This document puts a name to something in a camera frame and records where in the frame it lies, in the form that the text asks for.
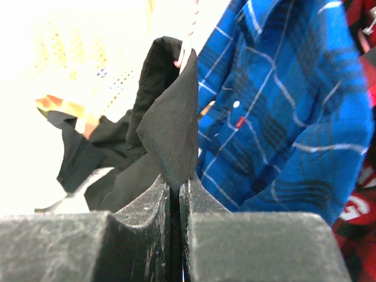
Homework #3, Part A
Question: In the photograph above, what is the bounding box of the pink perforated file organizer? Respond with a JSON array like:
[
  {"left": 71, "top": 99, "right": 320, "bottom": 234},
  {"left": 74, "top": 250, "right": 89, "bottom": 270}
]
[{"left": 26, "top": 5, "right": 153, "bottom": 112}]

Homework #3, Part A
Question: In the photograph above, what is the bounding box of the red plaid shirt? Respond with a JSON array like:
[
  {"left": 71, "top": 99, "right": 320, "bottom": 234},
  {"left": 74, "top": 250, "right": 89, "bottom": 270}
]
[{"left": 333, "top": 1, "right": 375, "bottom": 281}]

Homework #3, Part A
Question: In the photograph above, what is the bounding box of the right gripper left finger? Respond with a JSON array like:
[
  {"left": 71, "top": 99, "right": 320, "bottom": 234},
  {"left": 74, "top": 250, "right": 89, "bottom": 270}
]
[{"left": 1, "top": 177, "right": 170, "bottom": 281}]

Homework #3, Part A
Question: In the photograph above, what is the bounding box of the pink wire hanger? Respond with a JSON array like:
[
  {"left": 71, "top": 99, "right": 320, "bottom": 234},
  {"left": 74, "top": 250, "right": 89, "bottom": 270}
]
[{"left": 174, "top": 0, "right": 199, "bottom": 73}]

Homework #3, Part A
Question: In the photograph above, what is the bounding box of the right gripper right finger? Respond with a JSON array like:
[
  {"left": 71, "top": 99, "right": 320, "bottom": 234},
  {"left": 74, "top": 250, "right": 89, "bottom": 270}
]
[{"left": 179, "top": 177, "right": 351, "bottom": 281}]

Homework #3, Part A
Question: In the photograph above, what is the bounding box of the black shirt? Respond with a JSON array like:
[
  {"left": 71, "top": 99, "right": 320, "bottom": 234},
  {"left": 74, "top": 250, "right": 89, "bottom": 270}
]
[{"left": 47, "top": 36, "right": 198, "bottom": 212}]

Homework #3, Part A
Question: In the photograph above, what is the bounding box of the blue plaid shirt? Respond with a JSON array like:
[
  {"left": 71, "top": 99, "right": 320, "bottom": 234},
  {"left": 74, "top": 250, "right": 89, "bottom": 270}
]
[{"left": 196, "top": 1, "right": 374, "bottom": 224}]

